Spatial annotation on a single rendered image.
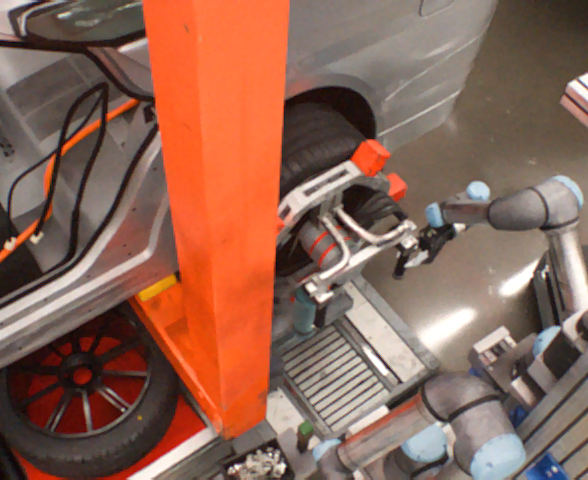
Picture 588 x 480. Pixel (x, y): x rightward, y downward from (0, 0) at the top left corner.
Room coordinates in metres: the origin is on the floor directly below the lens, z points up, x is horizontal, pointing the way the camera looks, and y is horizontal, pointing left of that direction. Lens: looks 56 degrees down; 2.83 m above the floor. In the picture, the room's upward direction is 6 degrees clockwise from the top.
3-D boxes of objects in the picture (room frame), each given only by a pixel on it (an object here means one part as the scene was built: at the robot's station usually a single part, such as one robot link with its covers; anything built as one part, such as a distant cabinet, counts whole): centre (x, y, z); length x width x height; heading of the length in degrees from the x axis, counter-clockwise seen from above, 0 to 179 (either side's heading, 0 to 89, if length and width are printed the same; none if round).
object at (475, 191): (1.51, -0.56, 0.95); 0.11 x 0.08 x 0.11; 121
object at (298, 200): (1.39, -0.06, 0.85); 0.54 x 0.07 x 0.54; 131
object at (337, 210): (1.36, -0.22, 1.03); 0.19 x 0.18 x 0.11; 41
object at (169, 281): (1.25, 0.49, 0.71); 0.14 x 0.14 x 0.05; 41
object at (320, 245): (1.34, -0.11, 0.85); 0.21 x 0.14 x 0.14; 41
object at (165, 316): (1.12, 0.38, 0.69); 0.52 x 0.17 x 0.35; 41
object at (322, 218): (1.23, -0.07, 1.03); 0.19 x 0.18 x 0.11; 41
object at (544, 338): (0.96, -0.77, 0.98); 0.13 x 0.12 x 0.14; 121
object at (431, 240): (1.42, -0.46, 0.86); 0.12 x 0.08 x 0.09; 131
